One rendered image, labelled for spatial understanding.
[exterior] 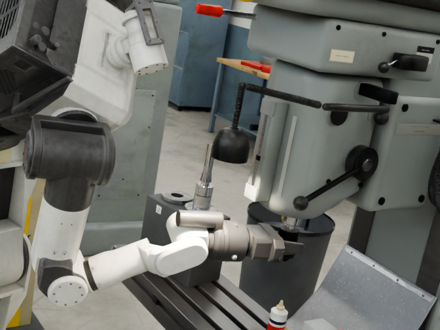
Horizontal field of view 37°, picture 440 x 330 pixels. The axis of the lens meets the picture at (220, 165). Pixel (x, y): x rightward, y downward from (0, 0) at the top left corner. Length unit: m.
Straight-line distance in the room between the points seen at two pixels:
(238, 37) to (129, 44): 7.62
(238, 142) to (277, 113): 0.12
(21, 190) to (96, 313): 2.01
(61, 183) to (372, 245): 0.91
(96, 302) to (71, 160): 2.54
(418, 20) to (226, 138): 0.44
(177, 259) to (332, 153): 0.38
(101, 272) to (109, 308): 2.28
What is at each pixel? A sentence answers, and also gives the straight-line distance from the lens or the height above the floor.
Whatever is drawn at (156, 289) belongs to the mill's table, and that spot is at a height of 0.96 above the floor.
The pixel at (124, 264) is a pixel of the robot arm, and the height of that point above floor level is 1.18.
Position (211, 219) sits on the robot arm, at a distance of 1.38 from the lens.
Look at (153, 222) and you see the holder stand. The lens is 1.87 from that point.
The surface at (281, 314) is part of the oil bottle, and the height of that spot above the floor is 1.05.
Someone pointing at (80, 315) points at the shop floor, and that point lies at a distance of 3.57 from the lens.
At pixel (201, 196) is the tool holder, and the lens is 1.77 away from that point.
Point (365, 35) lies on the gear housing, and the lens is 1.30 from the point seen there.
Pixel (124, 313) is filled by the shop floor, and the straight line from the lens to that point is 3.63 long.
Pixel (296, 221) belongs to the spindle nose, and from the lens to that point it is 1.46.
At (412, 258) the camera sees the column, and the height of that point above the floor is 1.18.
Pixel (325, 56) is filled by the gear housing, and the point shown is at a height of 1.66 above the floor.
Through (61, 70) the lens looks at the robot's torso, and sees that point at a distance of 1.23.
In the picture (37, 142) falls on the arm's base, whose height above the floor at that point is 1.44.
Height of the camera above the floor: 1.76
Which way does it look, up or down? 16 degrees down
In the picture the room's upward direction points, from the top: 10 degrees clockwise
